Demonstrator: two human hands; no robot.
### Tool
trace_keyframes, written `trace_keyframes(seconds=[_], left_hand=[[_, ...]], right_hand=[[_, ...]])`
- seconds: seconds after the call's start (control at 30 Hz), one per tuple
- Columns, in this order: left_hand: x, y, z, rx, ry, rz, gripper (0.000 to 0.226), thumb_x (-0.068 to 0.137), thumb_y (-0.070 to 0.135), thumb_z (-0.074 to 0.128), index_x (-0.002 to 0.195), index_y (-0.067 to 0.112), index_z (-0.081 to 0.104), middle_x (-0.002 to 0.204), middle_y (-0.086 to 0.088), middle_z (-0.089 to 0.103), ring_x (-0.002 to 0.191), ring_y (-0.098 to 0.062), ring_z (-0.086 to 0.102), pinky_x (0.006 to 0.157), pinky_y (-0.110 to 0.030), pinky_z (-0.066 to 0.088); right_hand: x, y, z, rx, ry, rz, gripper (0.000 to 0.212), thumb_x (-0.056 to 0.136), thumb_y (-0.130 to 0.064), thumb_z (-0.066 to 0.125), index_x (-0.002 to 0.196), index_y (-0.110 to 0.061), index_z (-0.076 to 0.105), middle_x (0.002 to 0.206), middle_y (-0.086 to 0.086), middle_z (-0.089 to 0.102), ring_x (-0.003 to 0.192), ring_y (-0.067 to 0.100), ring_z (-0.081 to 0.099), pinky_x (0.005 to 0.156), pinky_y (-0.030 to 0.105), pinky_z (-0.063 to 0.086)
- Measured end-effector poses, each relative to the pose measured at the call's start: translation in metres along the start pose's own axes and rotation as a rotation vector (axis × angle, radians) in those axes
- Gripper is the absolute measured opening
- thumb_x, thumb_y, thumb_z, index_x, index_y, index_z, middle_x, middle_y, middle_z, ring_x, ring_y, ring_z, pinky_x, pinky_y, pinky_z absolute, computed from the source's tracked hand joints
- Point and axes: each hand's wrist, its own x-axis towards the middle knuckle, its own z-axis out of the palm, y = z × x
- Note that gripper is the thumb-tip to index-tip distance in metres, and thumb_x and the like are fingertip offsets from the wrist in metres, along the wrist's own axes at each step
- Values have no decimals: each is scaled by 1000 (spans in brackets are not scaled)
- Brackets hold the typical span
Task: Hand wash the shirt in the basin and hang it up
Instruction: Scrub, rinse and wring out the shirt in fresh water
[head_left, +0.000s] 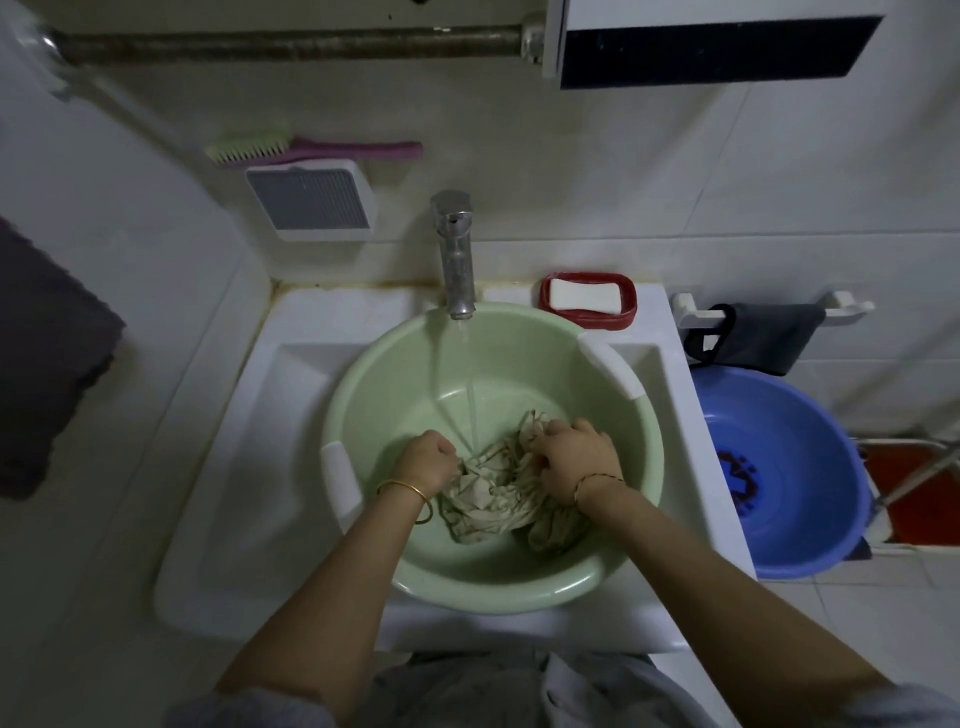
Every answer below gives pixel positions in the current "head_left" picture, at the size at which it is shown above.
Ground white wall cabinet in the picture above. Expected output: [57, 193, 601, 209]
[539, 0, 886, 91]

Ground person's left hand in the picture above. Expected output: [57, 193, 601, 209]
[389, 429, 460, 504]

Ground white ceramic sink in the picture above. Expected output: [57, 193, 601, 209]
[153, 283, 759, 654]

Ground person's grey patterned shirt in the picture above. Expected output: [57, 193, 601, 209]
[164, 648, 960, 728]

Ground rusty metal towel bar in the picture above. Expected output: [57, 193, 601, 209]
[22, 14, 547, 103]

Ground dark grey cloth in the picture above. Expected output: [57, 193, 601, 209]
[683, 302, 828, 378]

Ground person's right forearm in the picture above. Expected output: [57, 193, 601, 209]
[577, 476, 898, 721]

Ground cream leaf-patterned clothes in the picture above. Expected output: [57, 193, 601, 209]
[438, 410, 594, 556]

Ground white wall box grey ribbed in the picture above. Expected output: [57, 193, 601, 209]
[244, 158, 379, 244]

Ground thin cord bracelet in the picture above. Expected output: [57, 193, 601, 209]
[572, 472, 625, 505]

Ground person's right hand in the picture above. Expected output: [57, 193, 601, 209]
[530, 418, 625, 508]

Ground metal faucet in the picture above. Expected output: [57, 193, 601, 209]
[429, 190, 479, 322]

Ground green and pink scrub brush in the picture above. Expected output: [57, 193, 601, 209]
[204, 123, 424, 168]

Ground red soap dish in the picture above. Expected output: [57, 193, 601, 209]
[539, 272, 640, 333]

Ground white soap bar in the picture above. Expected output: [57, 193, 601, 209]
[550, 280, 624, 314]

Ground gold bangle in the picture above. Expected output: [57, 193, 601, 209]
[374, 479, 436, 526]

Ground white wall towel rack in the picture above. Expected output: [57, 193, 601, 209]
[671, 290, 877, 330]

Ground blue plastic basin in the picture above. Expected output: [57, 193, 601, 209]
[689, 365, 874, 581]

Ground light green plastic basin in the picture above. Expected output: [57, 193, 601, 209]
[320, 302, 667, 616]

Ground red bucket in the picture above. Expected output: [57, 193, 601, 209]
[854, 438, 960, 550]

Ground dark purple towel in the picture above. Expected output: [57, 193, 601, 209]
[0, 217, 127, 502]

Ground person's left forearm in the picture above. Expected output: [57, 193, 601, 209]
[213, 483, 433, 706]

